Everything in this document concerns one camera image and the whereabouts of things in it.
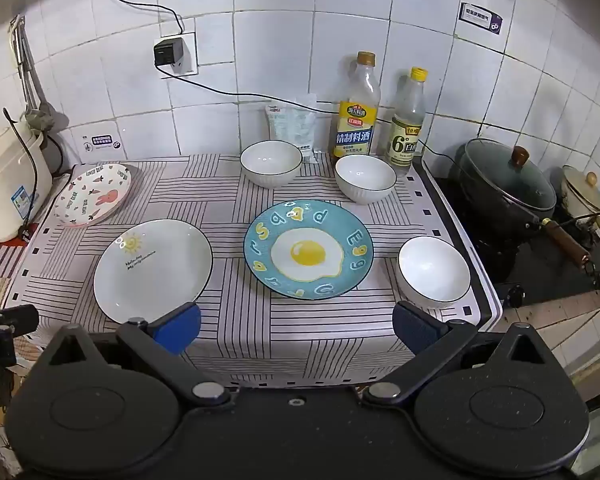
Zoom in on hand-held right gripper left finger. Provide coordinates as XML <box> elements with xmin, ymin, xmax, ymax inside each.
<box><xmin>30</xmin><ymin>302</ymin><xmax>231</xmax><ymax>408</ymax></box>

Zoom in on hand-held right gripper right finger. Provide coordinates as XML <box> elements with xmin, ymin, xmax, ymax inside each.
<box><xmin>362</xmin><ymin>301</ymin><xmax>566</xmax><ymax>408</ymax></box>

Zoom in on white bowl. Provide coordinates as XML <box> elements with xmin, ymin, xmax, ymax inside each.
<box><xmin>334</xmin><ymin>154</ymin><xmax>397</xmax><ymax>205</ymax></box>
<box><xmin>240</xmin><ymin>140</ymin><xmax>303</xmax><ymax>188</ymax></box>
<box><xmin>397</xmin><ymin>235</ymin><xmax>472</xmax><ymax>310</ymax></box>

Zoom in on striped white tablecloth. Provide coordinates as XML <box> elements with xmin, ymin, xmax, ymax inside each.
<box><xmin>2</xmin><ymin>152</ymin><xmax>503</xmax><ymax>388</ymax></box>

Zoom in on white sun print plate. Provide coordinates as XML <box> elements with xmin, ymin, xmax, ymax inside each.
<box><xmin>93</xmin><ymin>219</ymin><xmax>214</xmax><ymax>326</ymax></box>

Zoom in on black gas stove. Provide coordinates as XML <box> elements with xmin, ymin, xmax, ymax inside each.
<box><xmin>430</xmin><ymin>170</ymin><xmax>600</xmax><ymax>311</ymax></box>

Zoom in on blue fried egg plate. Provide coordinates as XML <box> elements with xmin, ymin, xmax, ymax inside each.
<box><xmin>243</xmin><ymin>200</ymin><xmax>374</xmax><ymax>301</ymax></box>

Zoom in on black wok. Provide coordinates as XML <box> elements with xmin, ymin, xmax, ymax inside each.
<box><xmin>452</xmin><ymin>138</ymin><xmax>592</xmax><ymax>268</ymax></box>

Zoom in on white rice cooker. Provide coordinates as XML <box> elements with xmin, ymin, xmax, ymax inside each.
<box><xmin>0</xmin><ymin>120</ymin><xmax>53</xmax><ymax>243</ymax></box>

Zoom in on pink rabbit print plate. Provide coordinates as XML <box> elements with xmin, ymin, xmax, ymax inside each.
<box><xmin>54</xmin><ymin>162</ymin><xmax>133</xmax><ymax>227</ymax></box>

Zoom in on glass wok lid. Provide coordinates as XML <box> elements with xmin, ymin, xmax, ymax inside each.
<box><xmin>462</xmin><ymin>138</ymin><xmax>558</xmax><ymax>212</ymax></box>

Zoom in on clear white vinegar bottle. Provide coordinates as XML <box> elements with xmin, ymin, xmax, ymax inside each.
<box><xmin>386</xmin><ymin>66</ymin><xmax>427</xmax><ymax>176</ymax></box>

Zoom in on yellow label cooking wine bottle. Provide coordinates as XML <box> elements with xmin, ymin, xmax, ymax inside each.
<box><xmin>332</xmin><ymin>51</ymin><xmax>382</xmax><ymax>163</ymax></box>

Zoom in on cream enamel pot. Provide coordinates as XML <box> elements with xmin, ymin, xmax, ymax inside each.
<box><xmin>560</xmin><ymin>165</ymin><xmax>600</xmax><ymax>247</ymax></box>

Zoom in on white salt bag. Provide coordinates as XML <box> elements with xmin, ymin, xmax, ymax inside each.
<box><xmin>265</xmin><ymin>94</ymin><xmax>317</xmax><ymax>163</ymax></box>

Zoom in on hanging metal utensils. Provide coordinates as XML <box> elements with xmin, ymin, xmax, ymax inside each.
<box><xmin>9</xmin><ymin>14</ymin><xmax>55</xmax><ymax>132</ymax></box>

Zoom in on black power adapter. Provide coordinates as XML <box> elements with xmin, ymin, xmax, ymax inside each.
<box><xmin>153</xmin><ymin>36</ymin><xmax>184</xmax><ymax>67</ymax></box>

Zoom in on rice cooker black cable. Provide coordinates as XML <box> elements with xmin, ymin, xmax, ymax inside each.
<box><xmin>2</xmin><ymin>106</ymin><xmax>63</xmax><ymax>223</ymax></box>

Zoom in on small white wall sticker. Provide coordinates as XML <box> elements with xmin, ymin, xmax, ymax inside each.
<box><xmin>82</xmin><ymin>134</ymin><xmax>122</xmax><ymax>153</ymax></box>

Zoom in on purple edged wall sticker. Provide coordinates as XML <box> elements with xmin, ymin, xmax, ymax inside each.
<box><xmin>458</xmin><ymin>2</ymin><xmax>504</xmax><ymax>35</ymax></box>

